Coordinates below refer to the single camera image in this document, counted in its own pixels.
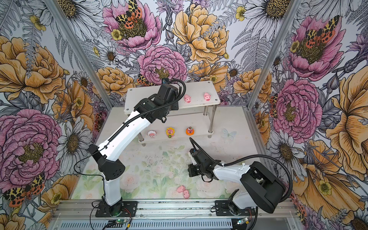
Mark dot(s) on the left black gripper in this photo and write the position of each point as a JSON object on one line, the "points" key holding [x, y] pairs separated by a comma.
{"points": [[175, 107]]}

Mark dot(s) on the small pink pig toy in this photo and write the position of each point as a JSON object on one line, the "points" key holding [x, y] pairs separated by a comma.
{"points": [[181, 189], [207, 96], [187, 98], [186, 194]]}

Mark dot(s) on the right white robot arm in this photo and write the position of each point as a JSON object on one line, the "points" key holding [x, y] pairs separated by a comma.
{"points": [[260, 188]]}

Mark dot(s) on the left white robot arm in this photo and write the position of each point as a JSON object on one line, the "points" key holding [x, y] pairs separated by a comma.
{"points": [[106, 155]]}

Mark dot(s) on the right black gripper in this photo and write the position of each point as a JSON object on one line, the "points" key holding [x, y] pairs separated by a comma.
{"points": [[191, 171]]}

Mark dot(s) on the pink white hooded toy figure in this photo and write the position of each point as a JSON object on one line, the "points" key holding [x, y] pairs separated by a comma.
{"points": [[152, 134]]}

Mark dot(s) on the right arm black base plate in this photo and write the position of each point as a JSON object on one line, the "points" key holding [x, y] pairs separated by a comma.
{"points": [[227, 208]]}

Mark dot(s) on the pink toy with yellow flower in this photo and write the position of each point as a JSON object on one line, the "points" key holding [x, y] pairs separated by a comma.
{"points": [[170, 132]]}

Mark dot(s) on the aluminium front rail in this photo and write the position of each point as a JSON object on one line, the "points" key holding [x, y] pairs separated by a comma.
{"points": [[155, 209]]}

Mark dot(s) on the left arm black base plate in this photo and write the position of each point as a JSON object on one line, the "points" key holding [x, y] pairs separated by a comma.
{"points": [[120, 209]]}

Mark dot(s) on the white two-tier shelf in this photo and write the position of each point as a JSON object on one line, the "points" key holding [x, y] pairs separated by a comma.
{"points": [[196, 114]]}

